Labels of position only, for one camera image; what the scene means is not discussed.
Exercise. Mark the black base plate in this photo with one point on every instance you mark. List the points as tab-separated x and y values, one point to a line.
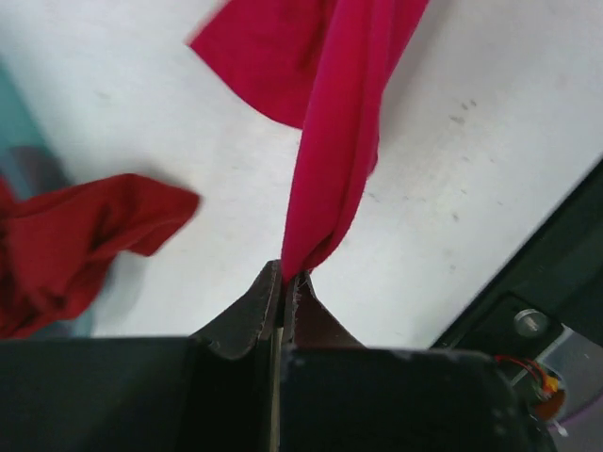
552	283

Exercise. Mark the bright pink-red t shirt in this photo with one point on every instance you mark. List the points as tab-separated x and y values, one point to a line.
321	67

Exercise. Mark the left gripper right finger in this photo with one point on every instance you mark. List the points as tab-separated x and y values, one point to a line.
308	323

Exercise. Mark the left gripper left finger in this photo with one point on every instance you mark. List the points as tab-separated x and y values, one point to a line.
235	332

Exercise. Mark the dark red t shirt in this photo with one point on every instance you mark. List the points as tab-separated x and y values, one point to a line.
57	248

